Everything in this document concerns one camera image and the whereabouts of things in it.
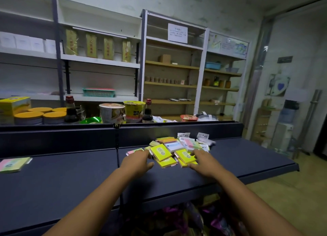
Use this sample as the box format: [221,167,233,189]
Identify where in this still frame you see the person's right hand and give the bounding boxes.
[188,149,227,180]

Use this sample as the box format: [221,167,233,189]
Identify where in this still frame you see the person's left hand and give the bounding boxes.
[120,149,155,179]

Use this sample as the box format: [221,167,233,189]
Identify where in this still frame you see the person's right forearm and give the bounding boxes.
[211,172,306,236]

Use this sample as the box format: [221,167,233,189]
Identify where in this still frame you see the person's left forearm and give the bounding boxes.
[42,167,137,236]

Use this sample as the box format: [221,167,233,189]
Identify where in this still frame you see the pile of colourful notepad packets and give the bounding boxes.
[126,132,216,169]

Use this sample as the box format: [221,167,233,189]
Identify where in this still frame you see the red instant noodle bowl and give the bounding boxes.
[180,114,199,123]

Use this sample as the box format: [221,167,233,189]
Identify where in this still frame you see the dark soy sauce bottle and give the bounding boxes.
[142,98,154,123]
[64,95,80,123]

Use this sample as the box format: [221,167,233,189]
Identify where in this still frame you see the heap of colourful snack bags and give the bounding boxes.
[131,194,247,236]

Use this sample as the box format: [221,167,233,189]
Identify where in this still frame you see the yellow instant noodle cup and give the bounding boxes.
[123,101,146,123]

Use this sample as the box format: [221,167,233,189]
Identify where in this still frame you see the white instant noodle cup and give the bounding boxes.
[99,103,126,124]

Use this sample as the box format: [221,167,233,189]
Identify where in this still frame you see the green snack packet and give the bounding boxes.
[79,116,102,124]

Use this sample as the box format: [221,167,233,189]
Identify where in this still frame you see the small wooden rack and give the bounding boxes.
[251,98,279,145]

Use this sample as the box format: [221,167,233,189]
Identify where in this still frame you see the wooden shelf unit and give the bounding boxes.
[139,10,249,122]

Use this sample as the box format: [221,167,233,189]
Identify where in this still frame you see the row of small brown jars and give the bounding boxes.
[145,76,188,85]

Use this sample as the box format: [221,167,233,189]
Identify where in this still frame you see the dark blue display shelf unit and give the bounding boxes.
[0,121,300,236]

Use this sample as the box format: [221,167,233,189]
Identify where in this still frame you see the teal plastic basket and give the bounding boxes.
[82,88,116,98]

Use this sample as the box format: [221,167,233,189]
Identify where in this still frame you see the water dispenser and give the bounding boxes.
[270,100,300,152]

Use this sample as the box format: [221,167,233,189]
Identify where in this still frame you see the white metal shelf unit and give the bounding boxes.
[0,0,146,108]

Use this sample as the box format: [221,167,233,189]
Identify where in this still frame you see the yellow tall packet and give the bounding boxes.
[122,40,132,63]
[65,28,79,56]
[103,37,115,60]
[85,33,98,58]

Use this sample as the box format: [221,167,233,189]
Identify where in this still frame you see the metal poles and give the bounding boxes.
[293,89,323,160]

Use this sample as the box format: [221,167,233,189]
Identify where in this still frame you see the pale printed banner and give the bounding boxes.
[207,33,249,59]

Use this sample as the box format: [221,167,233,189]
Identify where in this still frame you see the white paper notice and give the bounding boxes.
[168,23,188,44]

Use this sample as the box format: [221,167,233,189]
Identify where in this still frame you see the pastel pink green notepad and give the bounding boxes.
[0,157,33,174]

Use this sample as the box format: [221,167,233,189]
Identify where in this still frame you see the yellow cardboard box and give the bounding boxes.
[0,96,32,125]

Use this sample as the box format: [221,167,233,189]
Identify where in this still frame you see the white box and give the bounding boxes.
[44,39,63,54]
[0,32,16,49]
[30,37,45,52]
[15,34,32,51]

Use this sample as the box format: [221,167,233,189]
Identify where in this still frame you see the wall poster with blue heart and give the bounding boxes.
[265,73,291,97]

